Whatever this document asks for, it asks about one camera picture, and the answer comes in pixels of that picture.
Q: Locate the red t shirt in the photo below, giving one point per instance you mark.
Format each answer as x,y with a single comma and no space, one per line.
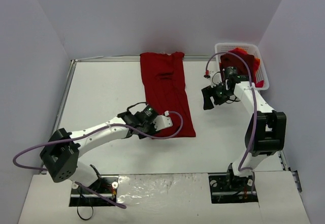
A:
164,84

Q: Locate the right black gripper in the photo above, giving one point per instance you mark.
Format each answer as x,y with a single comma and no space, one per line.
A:
213,95

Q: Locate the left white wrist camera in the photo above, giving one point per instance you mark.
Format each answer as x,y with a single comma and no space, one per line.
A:
162,122

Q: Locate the orange shirt in basket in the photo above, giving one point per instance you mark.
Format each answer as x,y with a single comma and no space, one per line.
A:
253,63

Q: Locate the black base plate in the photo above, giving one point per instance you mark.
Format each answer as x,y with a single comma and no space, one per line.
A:
80,197
237,191

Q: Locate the white plastic basket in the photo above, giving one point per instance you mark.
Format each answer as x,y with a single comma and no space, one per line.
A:
261,75

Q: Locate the dark red shirt in basket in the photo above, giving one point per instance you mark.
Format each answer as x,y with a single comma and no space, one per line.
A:
228,60

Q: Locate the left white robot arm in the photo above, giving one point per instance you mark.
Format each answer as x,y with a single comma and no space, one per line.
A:
62,159

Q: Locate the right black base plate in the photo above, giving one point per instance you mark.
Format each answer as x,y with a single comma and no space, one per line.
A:
237,191

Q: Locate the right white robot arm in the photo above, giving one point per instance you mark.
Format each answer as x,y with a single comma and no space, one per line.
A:
265,134

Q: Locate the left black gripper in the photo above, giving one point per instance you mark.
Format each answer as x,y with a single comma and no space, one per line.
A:
151,128

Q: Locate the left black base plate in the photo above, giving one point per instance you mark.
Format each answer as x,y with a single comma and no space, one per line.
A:
80,197

